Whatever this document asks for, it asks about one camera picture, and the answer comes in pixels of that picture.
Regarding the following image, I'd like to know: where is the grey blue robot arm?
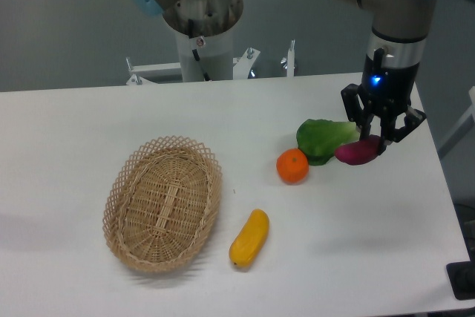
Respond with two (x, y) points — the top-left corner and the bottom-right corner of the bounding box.
(132, 0), (437, 154)

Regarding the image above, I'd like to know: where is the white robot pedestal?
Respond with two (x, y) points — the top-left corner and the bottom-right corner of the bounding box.
(174, 30), (234, 82)

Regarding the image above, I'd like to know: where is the yellow mango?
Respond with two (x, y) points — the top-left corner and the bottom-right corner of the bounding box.
(229, 209), (270, 268)

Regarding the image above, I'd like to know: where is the purple sweet potato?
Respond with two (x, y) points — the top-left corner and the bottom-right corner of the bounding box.
(334, 135), (380, 166)

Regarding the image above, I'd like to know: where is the white metal base frame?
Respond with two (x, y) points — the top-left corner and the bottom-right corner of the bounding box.
(125, 39), (298, 85)

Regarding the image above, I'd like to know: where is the white frame at right edge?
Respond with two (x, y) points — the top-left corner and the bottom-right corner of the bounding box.
(437, 87), (474, 160)

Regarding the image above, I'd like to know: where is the orange tangerine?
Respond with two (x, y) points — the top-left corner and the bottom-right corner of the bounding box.
(276, 148), (309, 184)

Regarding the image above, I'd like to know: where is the black device at table edge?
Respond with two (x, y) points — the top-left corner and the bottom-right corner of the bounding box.
(446, 261), (474, 301)

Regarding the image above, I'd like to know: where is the green bok choy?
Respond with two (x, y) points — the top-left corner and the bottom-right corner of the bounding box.
(296, 119), (359, 166)

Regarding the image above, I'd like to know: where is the woven wicker basket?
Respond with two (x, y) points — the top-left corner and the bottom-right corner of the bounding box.
(102, 136), (222, 273)

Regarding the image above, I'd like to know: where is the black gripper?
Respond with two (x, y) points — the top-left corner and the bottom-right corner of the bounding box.
(341, 56), (426, 155)

